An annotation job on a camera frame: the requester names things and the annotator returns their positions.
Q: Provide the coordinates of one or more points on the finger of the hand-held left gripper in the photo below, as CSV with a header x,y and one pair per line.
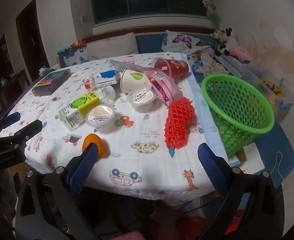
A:
x,y
29,130
10,118

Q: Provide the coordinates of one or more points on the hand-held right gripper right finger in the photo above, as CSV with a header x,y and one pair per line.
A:
x,y
212,170

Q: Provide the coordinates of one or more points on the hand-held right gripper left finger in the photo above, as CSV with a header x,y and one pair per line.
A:
x,y
87,165

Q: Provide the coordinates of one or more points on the pudding cup with lid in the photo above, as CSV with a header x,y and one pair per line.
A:
x,y
100,116
142,98

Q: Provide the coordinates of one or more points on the red foam fruit net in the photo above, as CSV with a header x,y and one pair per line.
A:
x,y
179,125

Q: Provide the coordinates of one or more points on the green plastic mesh basket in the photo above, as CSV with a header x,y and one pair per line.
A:
x,y
237,112

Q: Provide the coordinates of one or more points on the clear plastic cup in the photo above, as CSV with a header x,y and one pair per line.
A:
x,y
107,93

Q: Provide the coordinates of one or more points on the pink plastic bag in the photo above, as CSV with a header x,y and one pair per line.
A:
x,y
165,88

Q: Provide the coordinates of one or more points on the white paper cup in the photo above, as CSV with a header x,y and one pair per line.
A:
x,y
134,80

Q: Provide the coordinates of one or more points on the black box with colourful print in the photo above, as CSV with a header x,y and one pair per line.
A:
x,y
52,81

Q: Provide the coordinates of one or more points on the yellow green juice carton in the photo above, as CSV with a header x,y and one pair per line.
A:
x,y
79,107

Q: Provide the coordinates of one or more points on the printed blanket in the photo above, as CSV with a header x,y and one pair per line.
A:
x,y
142,170

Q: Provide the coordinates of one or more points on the dark wooden door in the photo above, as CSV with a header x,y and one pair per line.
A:
x,y
32,42

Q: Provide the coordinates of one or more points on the small butterfly print pillow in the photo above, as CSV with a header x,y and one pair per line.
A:
x,y
72,56

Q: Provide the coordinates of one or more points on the blue white milk carton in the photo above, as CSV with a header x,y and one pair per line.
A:
x,y
107,77

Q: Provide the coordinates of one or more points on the clear plastic storage box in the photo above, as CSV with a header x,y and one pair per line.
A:
x,y
284,105

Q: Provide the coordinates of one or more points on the orange plush toy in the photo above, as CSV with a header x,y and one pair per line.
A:
x,y
77,43

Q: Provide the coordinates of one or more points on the pile of yellow toys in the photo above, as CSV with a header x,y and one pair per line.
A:
x,y
273,87

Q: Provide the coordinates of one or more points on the patterned beige garment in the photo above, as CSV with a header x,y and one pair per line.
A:
x,y
214,66

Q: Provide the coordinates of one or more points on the clear plastic wrapper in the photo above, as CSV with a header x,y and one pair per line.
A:
x,y
118,64

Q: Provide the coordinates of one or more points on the blue white patterned box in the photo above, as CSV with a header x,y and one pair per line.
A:
x,y
230,66

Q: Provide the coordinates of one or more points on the red paper cup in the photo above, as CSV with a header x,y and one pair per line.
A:
x,y
173,67

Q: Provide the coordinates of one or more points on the white pillow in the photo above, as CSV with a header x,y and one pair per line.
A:
x,y
112,45

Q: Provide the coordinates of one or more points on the pink plush toy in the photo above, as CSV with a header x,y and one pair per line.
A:
x,y
240,53

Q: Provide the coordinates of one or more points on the black white cow plush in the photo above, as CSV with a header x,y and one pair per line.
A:
x,y
224,40

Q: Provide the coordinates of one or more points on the large butterfly print pillow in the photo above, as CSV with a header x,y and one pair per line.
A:
x,y
182,41

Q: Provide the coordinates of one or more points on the artificial flower decoration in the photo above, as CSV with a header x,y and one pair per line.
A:
x,y
210,7

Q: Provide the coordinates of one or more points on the window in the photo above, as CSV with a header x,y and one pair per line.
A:
x,y
149,2

